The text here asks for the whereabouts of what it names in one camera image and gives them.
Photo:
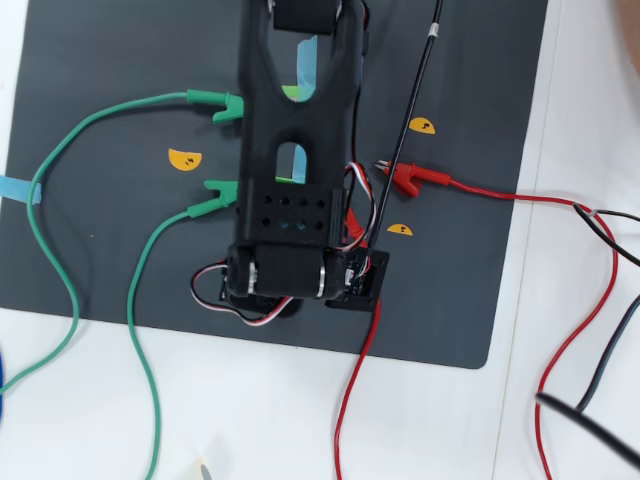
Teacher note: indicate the red alligator clip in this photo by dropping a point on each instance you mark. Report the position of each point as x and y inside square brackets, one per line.
[410, 176]
[356, 227]

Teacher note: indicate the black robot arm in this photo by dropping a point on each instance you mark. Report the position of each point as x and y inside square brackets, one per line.
[295, 125]

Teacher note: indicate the green alligator clip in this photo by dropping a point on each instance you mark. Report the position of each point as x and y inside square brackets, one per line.
[222, 107]
[222, 195]

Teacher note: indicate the green battery holder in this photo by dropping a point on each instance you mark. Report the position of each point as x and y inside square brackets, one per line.
[284, 178]

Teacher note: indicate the green bulb holder board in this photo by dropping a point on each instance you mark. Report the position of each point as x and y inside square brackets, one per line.
[290, 92]

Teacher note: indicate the orange semicircle sticker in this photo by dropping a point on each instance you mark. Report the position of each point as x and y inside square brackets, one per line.
[185, 161]
[400, 230]
[422, 126]

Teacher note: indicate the short blue tape piece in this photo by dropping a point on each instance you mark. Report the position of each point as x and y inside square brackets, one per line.
[20, 189]

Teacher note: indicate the blue plastic object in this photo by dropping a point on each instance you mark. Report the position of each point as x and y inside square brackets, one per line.
[2, 390]

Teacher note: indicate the dark grey work mat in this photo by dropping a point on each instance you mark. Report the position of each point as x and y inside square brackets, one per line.
[125, 50]

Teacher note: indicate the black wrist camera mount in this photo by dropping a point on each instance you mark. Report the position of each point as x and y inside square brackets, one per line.
[360, 285]

